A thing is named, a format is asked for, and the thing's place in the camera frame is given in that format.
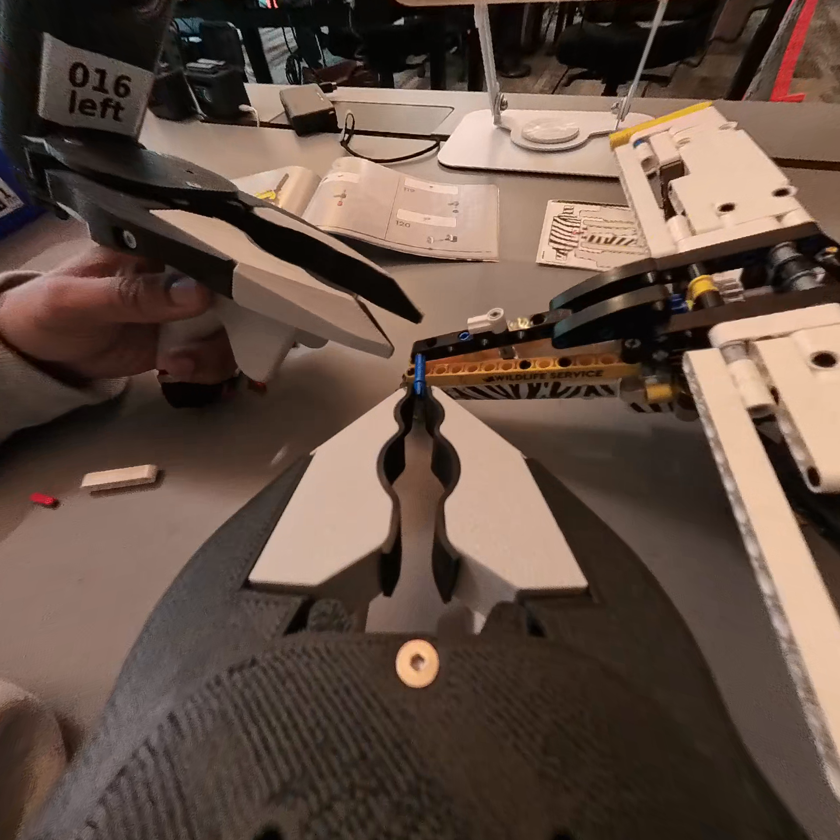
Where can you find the black battery chargers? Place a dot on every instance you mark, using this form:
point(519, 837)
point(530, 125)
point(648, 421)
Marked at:
point(216, 92)

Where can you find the blue lego pin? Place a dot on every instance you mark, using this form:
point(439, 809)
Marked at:
point(420, 377)

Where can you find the open instruction booklet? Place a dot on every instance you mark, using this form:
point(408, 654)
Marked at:
point(407, 210)

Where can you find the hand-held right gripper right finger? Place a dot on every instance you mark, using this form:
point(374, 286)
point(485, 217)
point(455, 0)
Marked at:
point(512, 525)

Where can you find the black power adapter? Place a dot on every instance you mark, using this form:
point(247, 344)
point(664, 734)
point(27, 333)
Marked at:
point(307, 108)

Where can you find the person's left forearm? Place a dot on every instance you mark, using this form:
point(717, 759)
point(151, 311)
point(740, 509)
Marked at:
point(46, 394)

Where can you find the grey closed laptop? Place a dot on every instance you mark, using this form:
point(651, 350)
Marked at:
point(394, 115)

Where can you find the white flat lego beam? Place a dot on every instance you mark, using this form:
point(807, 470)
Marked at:
point(121, 477)

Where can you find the white yellow lego plane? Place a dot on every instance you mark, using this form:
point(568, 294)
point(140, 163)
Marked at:
point(722, 197)

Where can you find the zebra striped sticker sheet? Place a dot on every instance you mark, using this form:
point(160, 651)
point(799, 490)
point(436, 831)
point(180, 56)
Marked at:
point(590, 236)

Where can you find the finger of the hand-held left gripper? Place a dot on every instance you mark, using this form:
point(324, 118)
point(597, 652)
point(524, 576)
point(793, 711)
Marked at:
point(302, 302)
point(282, 220)

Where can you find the black office chair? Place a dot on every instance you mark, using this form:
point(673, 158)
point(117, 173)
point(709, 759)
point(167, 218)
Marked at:
point(623, 46)

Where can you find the person's left hand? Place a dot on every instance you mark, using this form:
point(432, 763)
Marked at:
point(85, 308)

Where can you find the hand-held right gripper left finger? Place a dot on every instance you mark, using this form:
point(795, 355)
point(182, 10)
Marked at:
point(328, 518)

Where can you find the red lego pin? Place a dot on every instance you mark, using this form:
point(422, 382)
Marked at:
point(44, 500)

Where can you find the person's grey hoodie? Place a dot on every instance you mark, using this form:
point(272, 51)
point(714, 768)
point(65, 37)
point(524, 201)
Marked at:
point(26, 768)

